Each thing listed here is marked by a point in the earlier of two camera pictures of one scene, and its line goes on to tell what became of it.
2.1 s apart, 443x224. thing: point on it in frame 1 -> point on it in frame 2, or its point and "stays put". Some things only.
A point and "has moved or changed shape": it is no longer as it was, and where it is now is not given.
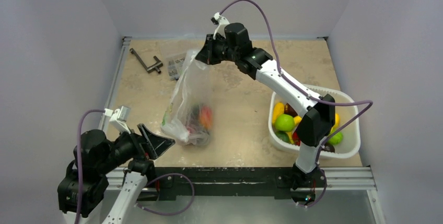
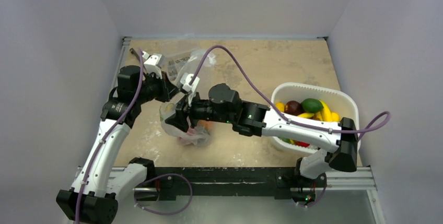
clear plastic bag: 188,118 has moved or changed shape
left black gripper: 154,144 -> 168,89
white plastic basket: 345,106 stays put
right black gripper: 209,50 -> 186,112
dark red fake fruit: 289,110 stays put
